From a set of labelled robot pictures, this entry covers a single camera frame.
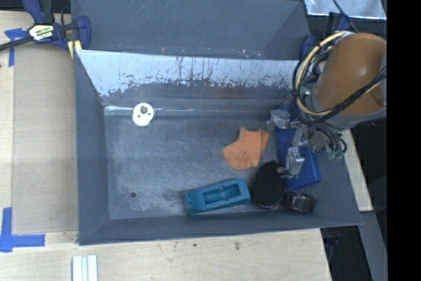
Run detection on small black box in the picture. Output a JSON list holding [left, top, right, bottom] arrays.
[[283, 190, 316, 215]]

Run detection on white round disc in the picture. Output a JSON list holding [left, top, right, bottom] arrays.
[[132, 102, 155, 127]]

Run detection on grey metal bin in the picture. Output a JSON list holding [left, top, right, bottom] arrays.
[[69, 0, 363, 246]]

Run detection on black oval case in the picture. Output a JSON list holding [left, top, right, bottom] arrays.
[[251, 160, 286, 210]]

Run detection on orange flat cloth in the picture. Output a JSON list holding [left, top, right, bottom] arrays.
[[222, 126, 270, 171]]

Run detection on teal hollow block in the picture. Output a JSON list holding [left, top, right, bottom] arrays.
[[184, 177, 252, 217]]

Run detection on blue box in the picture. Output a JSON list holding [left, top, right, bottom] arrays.
[[274, 127, 322, 192]]

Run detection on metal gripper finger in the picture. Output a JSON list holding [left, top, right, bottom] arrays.
[[285, 146, 307, 179], [268, 109, 293, 130]]

